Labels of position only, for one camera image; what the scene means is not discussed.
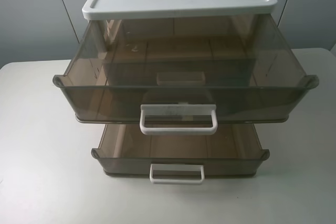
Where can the smoky transparent drawer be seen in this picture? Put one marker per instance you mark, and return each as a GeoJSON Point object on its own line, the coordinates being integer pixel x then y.
{"type": "Point", "coordinates": [211, 73]}
{"type": "Point", "coordinates": [234, 150]}
{"type": "Point", "coordinates": [277, 85]}

